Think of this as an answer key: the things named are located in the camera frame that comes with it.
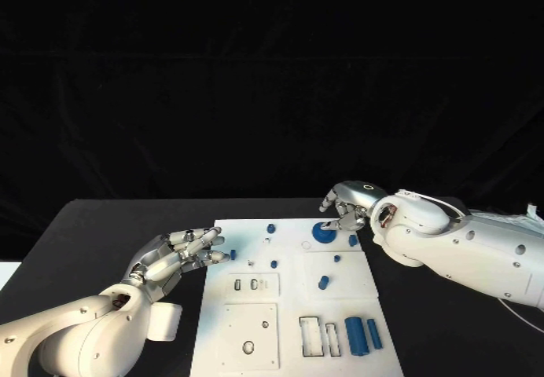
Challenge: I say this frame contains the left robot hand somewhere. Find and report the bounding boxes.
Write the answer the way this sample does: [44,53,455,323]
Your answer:
[123,226,231,303]

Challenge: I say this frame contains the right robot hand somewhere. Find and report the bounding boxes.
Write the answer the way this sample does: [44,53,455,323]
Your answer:
[318,180,390,232]

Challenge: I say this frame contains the blue gear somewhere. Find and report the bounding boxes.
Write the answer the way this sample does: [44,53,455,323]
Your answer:
[311,221,339,245]

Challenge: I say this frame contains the thin blue cylinder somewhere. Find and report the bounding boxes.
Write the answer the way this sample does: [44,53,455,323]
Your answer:
[367,318,384,350]

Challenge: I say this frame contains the large blue cylinder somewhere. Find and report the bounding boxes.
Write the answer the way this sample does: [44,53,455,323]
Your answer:
[344,317,371,357]

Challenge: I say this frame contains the white task board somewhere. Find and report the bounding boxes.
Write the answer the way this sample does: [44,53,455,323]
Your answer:
[189,218,404,377]

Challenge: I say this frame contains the white cable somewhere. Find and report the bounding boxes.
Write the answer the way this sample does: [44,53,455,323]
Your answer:
[495,296,544,335]
[397,189,472,221]

